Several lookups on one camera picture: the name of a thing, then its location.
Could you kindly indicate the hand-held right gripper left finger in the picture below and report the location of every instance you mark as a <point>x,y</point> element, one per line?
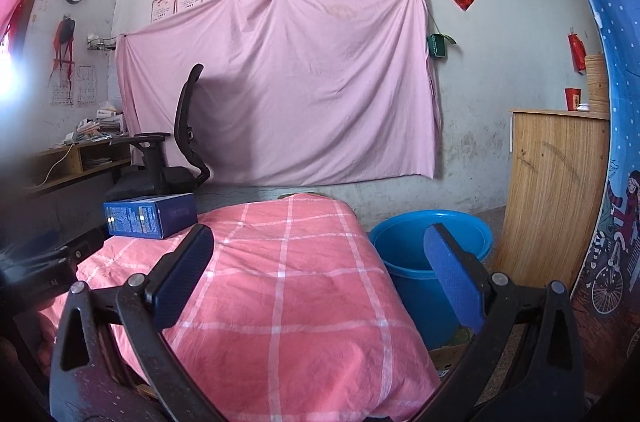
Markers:
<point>182,277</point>

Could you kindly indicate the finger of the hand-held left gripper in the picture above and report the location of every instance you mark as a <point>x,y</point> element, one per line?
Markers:
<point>82,244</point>

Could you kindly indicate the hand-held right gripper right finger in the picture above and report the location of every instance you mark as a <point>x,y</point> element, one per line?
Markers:
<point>452,277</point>

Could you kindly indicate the blue plastic bucket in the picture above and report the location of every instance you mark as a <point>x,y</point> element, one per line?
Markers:
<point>410,282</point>

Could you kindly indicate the blue cardboard box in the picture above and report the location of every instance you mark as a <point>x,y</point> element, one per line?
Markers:
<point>150,214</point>

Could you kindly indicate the cardboard piece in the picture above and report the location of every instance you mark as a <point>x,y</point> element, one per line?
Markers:
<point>450,354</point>

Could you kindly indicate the wooden desk with shelf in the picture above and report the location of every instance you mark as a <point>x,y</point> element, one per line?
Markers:
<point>70,162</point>

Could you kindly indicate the pink checked blanket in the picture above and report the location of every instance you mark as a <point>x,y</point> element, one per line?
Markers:
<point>300,302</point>

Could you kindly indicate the wooden cabinet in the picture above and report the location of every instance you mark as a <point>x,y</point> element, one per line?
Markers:
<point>550,202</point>

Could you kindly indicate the stack of books and papers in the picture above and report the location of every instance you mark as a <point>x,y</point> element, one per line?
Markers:
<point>102,122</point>

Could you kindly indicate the black office chair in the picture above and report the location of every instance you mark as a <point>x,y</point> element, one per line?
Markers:
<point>187,112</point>

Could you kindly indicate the red hanging ornament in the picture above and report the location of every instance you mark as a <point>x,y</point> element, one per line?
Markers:
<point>64,42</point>

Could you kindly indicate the blue printed curtain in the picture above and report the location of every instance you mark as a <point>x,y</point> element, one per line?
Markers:
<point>620,152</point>

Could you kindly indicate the small white dish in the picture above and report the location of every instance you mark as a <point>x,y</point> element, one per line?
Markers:
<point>582,107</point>

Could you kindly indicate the red paper cup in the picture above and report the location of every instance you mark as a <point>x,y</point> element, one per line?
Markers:
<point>573,100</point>

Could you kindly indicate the pink hanging sheet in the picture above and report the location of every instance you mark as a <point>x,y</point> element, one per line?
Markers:
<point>300,92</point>

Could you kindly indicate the bamboo steamer stack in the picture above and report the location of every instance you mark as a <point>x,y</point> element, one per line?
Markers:
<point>596,82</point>

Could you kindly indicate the red hanging packet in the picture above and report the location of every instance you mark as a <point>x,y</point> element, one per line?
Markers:
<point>577,55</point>

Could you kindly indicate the wall calendar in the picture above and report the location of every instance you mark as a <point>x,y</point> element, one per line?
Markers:
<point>85,85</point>

